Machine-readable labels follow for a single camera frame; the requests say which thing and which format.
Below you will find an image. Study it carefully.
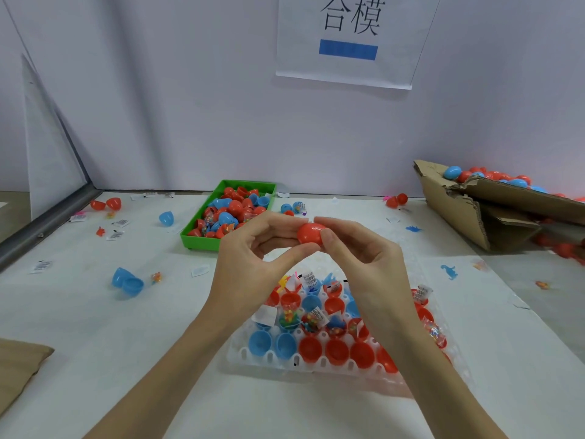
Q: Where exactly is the person's right hand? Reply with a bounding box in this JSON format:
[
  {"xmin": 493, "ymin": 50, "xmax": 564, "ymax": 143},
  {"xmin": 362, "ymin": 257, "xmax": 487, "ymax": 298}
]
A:
[{"xmin": 313, "ymin": 216, "xmax": 424, "ymax": 348}]

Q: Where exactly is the person's left hand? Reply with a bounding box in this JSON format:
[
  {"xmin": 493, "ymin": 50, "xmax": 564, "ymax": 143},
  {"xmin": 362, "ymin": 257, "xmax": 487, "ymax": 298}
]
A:
[{"xmin": 201, "ymin": 212, "xmax": 323, "ymax": 339}]

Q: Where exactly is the cardboard box of capsules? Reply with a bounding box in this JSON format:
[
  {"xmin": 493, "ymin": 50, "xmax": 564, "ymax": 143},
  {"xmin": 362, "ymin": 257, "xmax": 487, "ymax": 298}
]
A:
[{"xmin": 413, "ymin": 160, "xmax": 585, "ymax": 254}]

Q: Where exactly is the blue egg shell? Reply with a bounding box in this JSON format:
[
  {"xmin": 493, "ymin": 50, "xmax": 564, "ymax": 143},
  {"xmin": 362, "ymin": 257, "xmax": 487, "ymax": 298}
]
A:
[{"xmin": 112, "ymin": 266, "xmax": 146, "ymax": 297}]

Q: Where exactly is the pile of finished eggs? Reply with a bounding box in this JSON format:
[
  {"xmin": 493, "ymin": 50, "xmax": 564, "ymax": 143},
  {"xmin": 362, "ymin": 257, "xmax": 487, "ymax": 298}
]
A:
[{"xmin": 442, "ymin": 164, "xmax": 585, "ymax": 202}]

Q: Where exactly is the person's left forearm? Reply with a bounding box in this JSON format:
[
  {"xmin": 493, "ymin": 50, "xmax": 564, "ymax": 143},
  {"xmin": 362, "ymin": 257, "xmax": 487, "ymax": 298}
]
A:
[{"xmin": 84, "ymin": 317, "xmax": 257, "ymax": 439}]

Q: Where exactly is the person's right forearm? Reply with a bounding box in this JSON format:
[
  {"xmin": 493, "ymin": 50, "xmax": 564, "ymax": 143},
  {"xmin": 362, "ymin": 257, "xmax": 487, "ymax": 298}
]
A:
[{"xmin": 384, "ymin": 323, "xmax": 508, "ymax": 439}]

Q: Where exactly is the green plastic tray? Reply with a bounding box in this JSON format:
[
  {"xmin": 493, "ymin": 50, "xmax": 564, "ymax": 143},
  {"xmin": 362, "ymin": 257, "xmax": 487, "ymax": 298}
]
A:
[{"xmin": 180, "ymin": 180, "xmax": 278, "ymax": 252}]

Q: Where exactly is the clear plastic egg tray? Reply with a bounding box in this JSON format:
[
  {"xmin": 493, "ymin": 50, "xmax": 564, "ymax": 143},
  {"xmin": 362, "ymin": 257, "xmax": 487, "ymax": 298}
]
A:
[{"xmin": 227, "ymin": 235, "xmax": 473, "ymax": 399}]

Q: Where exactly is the clear triangular panel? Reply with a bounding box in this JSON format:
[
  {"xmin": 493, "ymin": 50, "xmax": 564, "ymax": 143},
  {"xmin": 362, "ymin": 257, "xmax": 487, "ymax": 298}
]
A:
[{"xmin": 23, "ymin": 57, "xmax": 90, "ymax": 220}]

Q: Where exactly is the flat brown cardboard sheet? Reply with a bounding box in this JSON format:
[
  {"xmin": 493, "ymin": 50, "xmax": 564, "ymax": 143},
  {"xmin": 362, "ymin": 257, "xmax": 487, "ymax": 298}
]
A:
[{"xmin": 0, "ymin": 338, "xmax": 56, "ymax": 417}]

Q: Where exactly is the white paper sign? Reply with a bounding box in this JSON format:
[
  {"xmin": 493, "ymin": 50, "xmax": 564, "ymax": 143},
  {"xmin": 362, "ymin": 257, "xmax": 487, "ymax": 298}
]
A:
[{"xmin": 275, "ymin": 0, "xmax": 442, "ymax": 90}]

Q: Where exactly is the grey metal rail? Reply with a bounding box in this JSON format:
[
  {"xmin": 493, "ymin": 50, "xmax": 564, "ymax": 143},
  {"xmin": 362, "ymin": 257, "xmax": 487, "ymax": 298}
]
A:
[{"xmin": 0, "ymin": 182, "xmax": 102, "ymax": 271}]

